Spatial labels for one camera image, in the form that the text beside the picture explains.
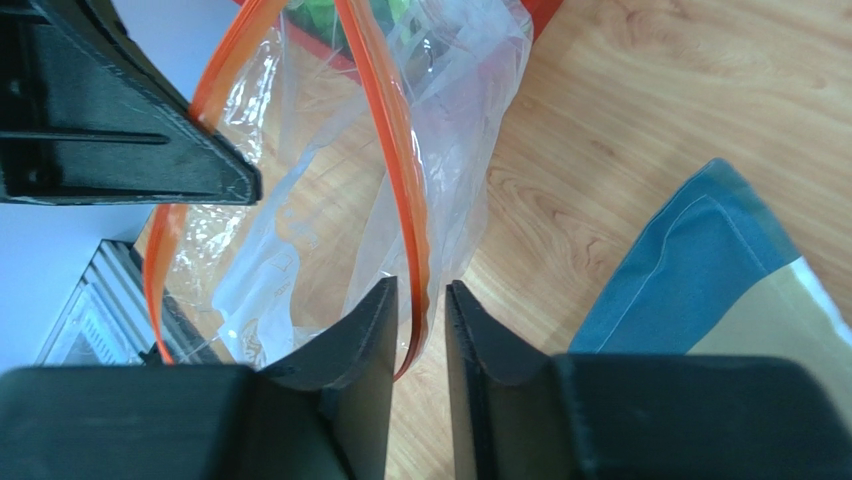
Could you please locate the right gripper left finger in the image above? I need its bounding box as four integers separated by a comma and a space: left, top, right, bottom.
1, 277, 398, 479

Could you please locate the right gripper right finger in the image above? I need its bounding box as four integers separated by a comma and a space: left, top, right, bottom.
445, 281, 851, 479

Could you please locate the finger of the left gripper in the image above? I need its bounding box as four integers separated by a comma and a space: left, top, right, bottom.
1, 1, 262, 205

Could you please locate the clear zip top bag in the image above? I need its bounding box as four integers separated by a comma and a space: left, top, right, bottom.
142, 1, 533, 375

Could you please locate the plaid pillow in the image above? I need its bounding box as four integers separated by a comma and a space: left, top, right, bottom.
570, 159, 851, 420

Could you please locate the red plastic bin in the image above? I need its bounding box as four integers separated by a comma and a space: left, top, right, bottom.
202, 1, 562, 82

